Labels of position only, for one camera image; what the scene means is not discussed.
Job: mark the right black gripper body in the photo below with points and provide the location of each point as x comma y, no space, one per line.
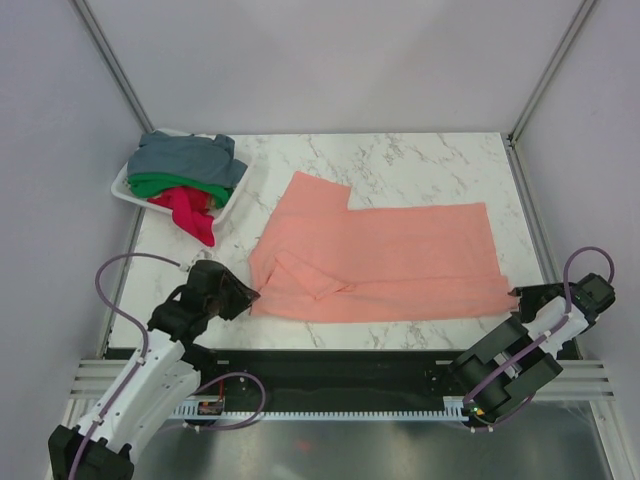
530,297

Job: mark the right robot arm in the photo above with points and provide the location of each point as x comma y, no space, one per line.
502,372

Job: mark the aluminium frame post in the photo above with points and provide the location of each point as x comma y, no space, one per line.
561,51
108,55

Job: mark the right aluminium frame post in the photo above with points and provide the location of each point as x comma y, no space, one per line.
561,51

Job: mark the salmon pink t shirt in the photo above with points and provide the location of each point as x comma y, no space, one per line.
319,261

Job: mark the red t shirt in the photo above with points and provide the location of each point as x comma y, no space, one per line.
189,211

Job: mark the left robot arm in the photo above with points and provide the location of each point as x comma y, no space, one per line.
164,370

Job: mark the grey blue t shirt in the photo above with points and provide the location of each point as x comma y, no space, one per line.
202,159

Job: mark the white slotted cable duct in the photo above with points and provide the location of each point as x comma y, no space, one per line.
194,410

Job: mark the left aluminium frame post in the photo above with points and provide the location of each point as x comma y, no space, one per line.
108,55

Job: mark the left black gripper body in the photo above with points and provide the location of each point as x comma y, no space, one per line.
229,301

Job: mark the green t shirt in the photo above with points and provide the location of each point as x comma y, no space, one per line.
147,185

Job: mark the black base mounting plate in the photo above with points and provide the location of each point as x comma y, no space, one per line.
341,380

